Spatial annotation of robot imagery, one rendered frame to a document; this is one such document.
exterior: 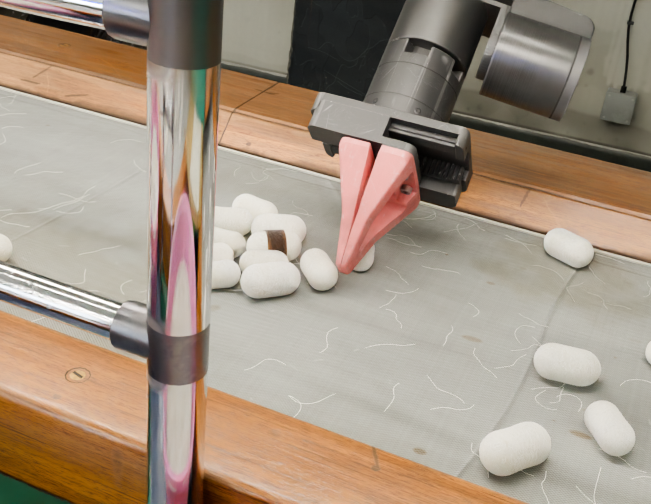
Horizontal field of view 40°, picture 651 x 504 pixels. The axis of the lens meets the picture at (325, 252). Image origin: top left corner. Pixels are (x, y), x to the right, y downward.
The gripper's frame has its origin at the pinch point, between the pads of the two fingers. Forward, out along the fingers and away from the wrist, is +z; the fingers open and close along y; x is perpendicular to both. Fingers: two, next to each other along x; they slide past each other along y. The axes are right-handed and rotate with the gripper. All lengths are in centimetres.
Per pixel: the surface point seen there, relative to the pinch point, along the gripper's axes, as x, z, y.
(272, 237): 0.1, 0.1, -5.2
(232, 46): 178, -114, -113
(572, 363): -2.0, 2.7, 14.7
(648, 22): 157, -138, 7
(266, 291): -2.1, 4.2, -3.3
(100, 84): 11.2, -12.3, -30.0
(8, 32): 14.2, -16.5, -44.2
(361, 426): -6.3, 10.4, 5.9
